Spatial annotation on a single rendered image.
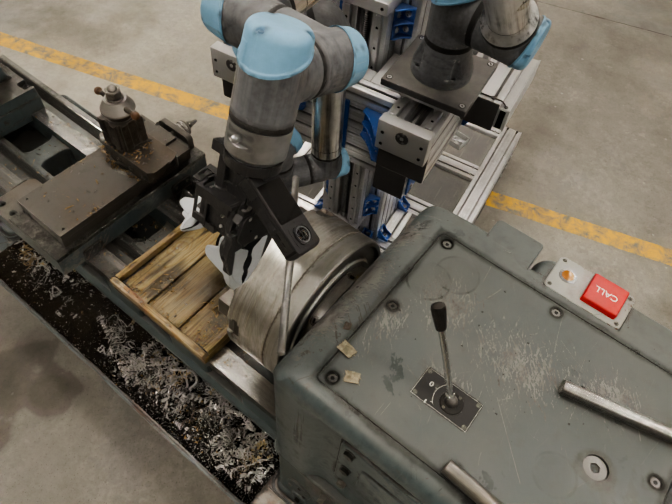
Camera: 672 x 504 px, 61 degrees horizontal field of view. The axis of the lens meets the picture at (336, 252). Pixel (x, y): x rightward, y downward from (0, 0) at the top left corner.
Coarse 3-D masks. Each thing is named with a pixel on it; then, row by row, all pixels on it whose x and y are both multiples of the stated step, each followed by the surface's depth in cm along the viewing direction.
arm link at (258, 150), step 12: (228, 120) 63; (228, 132) 64; (240, 132) 62; (228, 144) 64; (240, 144) 63; (252, 144) 62; (264, 144) 63; (276, 144) 63; (288, 144) 65; (240, 156) 64; (252, 156) 63; (264, 156) 64; (276, 156) 64
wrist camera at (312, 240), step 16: (256, 192) 66; (272, 192) 67; (288, 192) 69; (256, 208) 67; (272, 208) 66; (288, 208) 68; (272, 224) 67; (288, 224) 67; (304, 224) 68; (288, 240) 66; (304, 240) 67; (288, 256) 67
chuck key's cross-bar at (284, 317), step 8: (296, 176) 96; (296, 184) 95; (296, 192) 94; (296, 200) 94; (288, 264) 86; (288, 272) 85; (288, 280) 84; (288, 288) 83; (288, 296) 82; (288, 304) 81; (288, 312) 80; (280, 320) 79; (280, 328) 78; (280, 336) 77; (280, 344) 76; (280, 352) 75
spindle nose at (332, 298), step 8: (352, 272) 102; (360, 272) 103; (344, 280) 100; (352, 280) 101; (336, 288) 99; (344, 288) 99; (328, 296) 98; (336, 296) 98; (320, 304) 98; (328, 304) 98; (320, 312) 98; (312, 320) 98; (304, 328) 99
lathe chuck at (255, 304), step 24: (312, 216) 103; (336, 216) 109; (336, 240) 99; (264, 264) 97; (312, 264) 96; (240, 288) 98; (264, 288) 96; (240, 312) 99; (264, 312) 96; (240, 336) 102; (264, 336) 97
